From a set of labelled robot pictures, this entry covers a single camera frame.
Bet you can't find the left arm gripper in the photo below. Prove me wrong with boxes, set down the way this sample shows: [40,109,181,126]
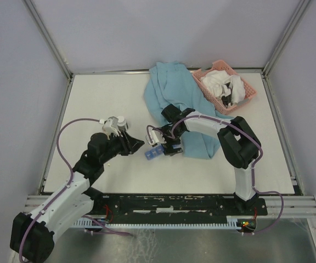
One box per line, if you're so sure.
[100,129,144,164]

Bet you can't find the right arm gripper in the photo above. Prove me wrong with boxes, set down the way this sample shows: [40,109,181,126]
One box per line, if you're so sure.
[156,125,184,155]

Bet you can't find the blue weekly pill organizer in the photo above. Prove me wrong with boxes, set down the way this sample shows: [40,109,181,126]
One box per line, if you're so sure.
[145,145,164,161]

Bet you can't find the white cap pill bottle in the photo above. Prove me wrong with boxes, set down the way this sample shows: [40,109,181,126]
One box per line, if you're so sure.
[117,116,128,132]

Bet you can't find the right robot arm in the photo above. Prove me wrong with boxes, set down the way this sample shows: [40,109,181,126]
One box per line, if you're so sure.
[156,105,262,214]

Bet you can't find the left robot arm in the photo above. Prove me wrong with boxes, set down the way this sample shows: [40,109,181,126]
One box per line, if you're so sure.
[10,131,144,262]

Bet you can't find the light blue cloth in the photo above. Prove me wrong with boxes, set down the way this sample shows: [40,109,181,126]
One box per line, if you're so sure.
[143,62,230,159]

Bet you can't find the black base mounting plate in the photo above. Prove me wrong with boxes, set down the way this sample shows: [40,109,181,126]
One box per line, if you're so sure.
[89,193,268,224]

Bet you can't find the black object in basket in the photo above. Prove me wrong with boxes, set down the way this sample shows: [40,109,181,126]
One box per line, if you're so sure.
[221,94,233,108]

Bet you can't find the white crumpled cloth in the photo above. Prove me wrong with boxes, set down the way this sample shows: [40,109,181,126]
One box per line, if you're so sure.
[201,70,246,106]

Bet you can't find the pink perforated plastic basket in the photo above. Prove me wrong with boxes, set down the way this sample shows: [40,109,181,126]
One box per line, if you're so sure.
[193,60,257,115]

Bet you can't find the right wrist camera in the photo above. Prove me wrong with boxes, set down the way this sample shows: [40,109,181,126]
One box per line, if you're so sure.
[146,130,166,146]

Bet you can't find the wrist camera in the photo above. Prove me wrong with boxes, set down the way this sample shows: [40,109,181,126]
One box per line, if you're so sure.
[146,130,166,146]
[102,116,121,136]

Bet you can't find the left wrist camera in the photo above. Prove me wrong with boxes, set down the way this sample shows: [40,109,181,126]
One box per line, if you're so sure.
[102,116,121,136]

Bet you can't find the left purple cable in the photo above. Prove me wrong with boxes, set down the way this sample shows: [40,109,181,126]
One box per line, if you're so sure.
[18,117,133,262]

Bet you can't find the white cable duct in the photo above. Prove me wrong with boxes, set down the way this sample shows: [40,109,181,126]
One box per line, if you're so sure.
[72,216,244,228]

